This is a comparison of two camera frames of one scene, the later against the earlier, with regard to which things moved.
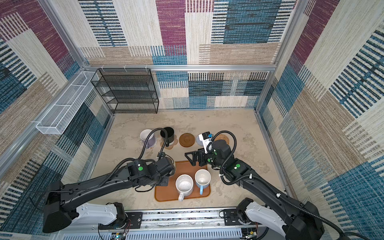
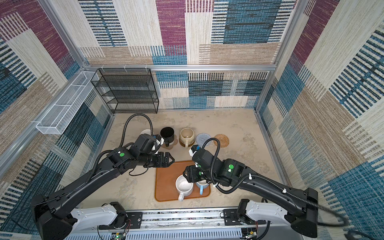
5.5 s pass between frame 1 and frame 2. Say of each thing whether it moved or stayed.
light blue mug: stayed
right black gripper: moved
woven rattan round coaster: stayed
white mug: stayed
